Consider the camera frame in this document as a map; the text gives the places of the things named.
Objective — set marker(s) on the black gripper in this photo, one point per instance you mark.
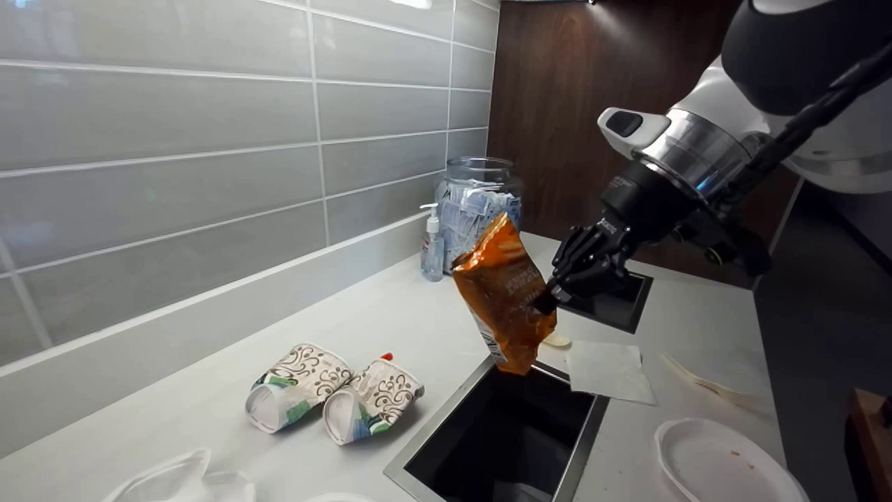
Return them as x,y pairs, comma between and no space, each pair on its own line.
630,218

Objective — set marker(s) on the orange snack packet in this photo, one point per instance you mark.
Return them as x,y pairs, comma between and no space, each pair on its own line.
502,296

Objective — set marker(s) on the small pale wooden spoon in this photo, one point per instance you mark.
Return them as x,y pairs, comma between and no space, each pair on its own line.
559,342

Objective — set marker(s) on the white paper napkin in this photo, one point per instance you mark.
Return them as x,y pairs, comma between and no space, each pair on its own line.
608,370

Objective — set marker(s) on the glass jar of blue packets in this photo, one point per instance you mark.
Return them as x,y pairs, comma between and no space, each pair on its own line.
475,191

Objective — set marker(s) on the small clear pump bottle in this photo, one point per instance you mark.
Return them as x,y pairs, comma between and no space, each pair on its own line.
432,254

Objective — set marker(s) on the small red scrap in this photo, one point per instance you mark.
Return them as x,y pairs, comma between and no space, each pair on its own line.
387,354

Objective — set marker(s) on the empty white paper plate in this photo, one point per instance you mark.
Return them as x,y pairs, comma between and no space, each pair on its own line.
726,464

